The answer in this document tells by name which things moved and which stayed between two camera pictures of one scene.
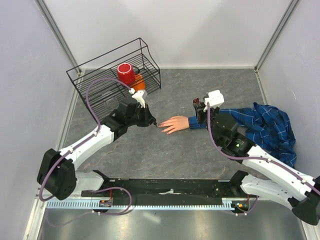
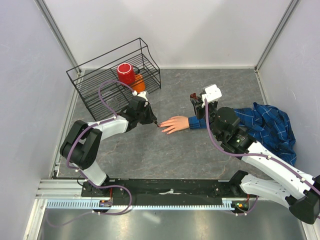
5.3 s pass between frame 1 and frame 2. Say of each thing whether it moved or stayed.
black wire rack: stayed
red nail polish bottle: moved
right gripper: stayed
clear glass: stayed
